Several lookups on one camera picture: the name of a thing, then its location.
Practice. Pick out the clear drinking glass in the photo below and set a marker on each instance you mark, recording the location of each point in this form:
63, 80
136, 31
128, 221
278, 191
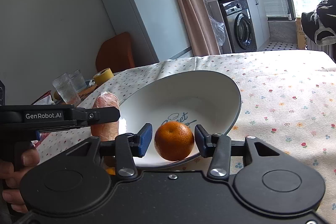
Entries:
65, 88

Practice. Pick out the white refrigerator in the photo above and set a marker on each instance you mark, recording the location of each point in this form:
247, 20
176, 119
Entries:
155, 26

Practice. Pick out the orange chair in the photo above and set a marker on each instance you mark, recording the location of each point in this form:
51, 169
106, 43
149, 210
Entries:
116, 54

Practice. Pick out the large orange mandarin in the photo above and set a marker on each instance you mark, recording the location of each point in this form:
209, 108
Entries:
174, 141

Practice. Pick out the pomelo segment pink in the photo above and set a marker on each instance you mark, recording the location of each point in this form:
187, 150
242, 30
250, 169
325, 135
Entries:
107, 126

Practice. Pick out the cardboard box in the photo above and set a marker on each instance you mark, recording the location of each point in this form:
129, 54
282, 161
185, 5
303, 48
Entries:
301, 37

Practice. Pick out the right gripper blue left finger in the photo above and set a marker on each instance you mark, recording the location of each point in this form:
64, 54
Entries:
131, 145

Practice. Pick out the floral white tablecloth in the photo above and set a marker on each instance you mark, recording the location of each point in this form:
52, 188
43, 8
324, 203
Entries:
288, 100

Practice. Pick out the white bowl with blue rim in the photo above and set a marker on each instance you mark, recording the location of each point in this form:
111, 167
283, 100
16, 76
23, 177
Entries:
208, 98

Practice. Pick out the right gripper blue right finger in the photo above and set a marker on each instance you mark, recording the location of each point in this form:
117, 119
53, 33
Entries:
218, 147

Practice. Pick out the yellow tape roll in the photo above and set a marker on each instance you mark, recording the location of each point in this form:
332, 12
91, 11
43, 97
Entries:
103, 76

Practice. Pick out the person left hand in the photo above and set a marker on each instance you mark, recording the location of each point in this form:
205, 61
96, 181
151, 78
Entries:
12, 195

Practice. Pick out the grey washing machine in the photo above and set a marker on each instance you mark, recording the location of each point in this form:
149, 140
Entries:
239, 25

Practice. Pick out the white kitchen cabinet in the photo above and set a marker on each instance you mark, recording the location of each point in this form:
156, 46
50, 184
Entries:
260, 23

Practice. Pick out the black clothes pile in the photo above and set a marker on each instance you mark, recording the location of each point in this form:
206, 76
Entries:
319, 25

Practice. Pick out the pink curtain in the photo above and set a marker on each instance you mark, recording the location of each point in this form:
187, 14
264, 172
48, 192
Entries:
198, 27

